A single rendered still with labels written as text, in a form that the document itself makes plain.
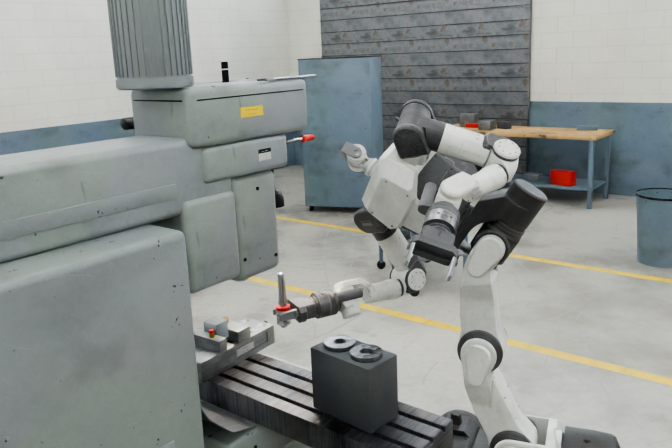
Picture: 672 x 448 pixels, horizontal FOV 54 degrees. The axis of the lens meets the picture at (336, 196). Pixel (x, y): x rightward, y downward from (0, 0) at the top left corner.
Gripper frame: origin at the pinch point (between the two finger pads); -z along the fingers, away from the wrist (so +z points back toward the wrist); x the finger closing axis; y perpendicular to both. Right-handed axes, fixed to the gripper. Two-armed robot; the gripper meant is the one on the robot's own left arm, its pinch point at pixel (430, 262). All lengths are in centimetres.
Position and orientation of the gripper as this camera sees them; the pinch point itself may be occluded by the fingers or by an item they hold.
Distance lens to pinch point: 163.8
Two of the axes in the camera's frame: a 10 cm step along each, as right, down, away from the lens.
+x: -9.4, -3.3, 1.0
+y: 1.7, -6.9, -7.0
